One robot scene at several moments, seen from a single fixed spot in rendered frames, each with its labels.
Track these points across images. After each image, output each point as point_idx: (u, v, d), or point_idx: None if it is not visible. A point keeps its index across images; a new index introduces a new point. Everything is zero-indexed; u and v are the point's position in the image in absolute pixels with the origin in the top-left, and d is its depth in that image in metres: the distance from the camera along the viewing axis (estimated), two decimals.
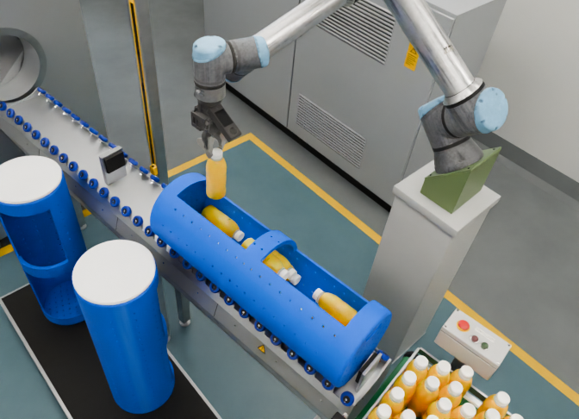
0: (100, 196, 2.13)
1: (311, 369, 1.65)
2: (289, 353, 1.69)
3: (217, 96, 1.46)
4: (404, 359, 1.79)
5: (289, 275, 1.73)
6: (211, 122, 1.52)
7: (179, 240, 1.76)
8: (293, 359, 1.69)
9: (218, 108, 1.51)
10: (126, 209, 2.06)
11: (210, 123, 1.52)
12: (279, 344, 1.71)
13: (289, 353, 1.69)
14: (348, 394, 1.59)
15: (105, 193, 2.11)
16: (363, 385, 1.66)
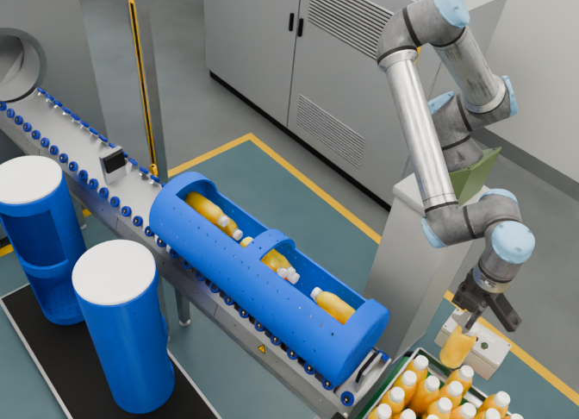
0: (100, 196, 2.13)
1: (311, 368, 1.65)
2: (289, 353, 1.69)
3: (507, 287, 1.24)
4: (404, 359, 1.79)
5: (288, 274, 1.74)
6: (486, 308, 1.30)
7: (178, 240, 1.77)
8: (295, 359, 1.69)
9: (497, 292, 1.28)
10: (126, 209, 2.06)
11: (485, 309, 1.30)
12: (280, 342, 1.71)
13: (289, 354, 1.69)
14: (348, 394, 1.59)
15: (105, 193, 2.11)
16: (363, 385, 1.66)
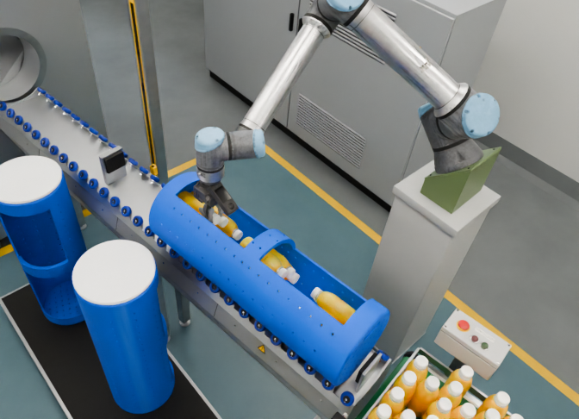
0: (100, 196, 2.13)
1: (311, 368, 1.65)
2: (289, 353, 1.69)
3: (216, 178, 1.64)
4: (404, 359, 1.79)
5: (288, 274, 1.74)
6: (211, 197, 1.70)
7: (178, 240, 1.77)
8: (295, 359, 1.69)
9: (217, 185, 1.69)
10: (126, 209, 2.06)
11: (210, 198, 1.70)
12: (280, 342, 1.71)
13: (289, 354, 1.69)
14: (348, 394, 1.59)
15: (105, 193, 2.11)
16: (363, 385, 1.66)
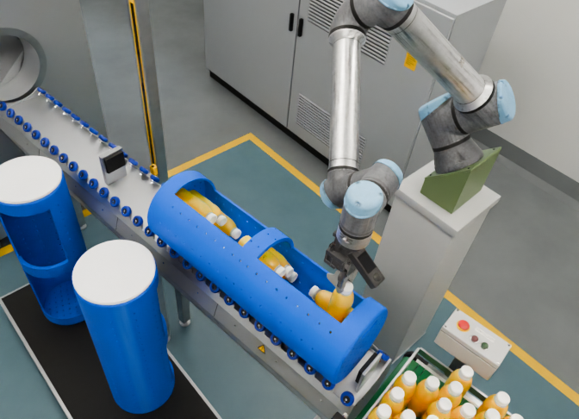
0: (100, 196, 2.13)
1: (311, 367, 1.65)
2: (290, 354, 1.69)
3: (364, 244, 1.31)
4: (404, 359, 1.79)
5: (286, 272, 1.74)
6: (351, 265, 1.37)
7: (177, 238, 1.77)
8: (297, 358, 1.69)
9: (360, 251, 1.36)
10: (126, 209, 2.06)
11: (350, 266, 1.37)
12: (281, 340, 1.71)
13: (290, 355, 1.69)
14: (348, 394, 1.59)
15: (105, 193, 2.11)
16: (363, 385, 1.66)
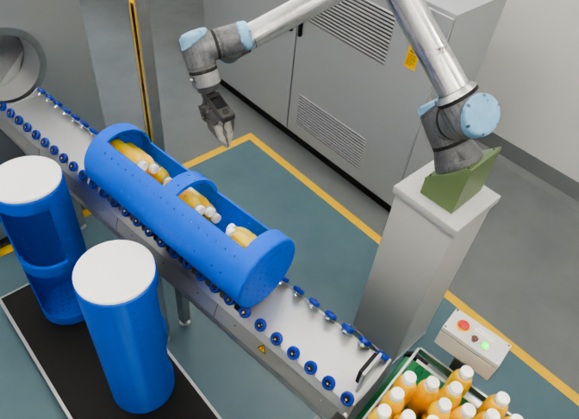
0: (105, 196, 2.12)
1: (309, 370, 1.65)
2: (293, 355, 1.68)
3: (208, 81, 1.57)
4: (404, 359, 1.79)
5: (207, 212, 1.90)
6: (210, 109, 1.62)
7: (108, 181, 1.94)
8: (299, 350, 1.69)
9: (214, 95, 1.61)
10: (123, 209, 2.06)
11: (209, 110, 1.62)
12: (275, 345, 1.72)
13: (294, 355, 1.68)
14: (348, 394, 1.59)
15: None
16: (363, 385, 1.66)
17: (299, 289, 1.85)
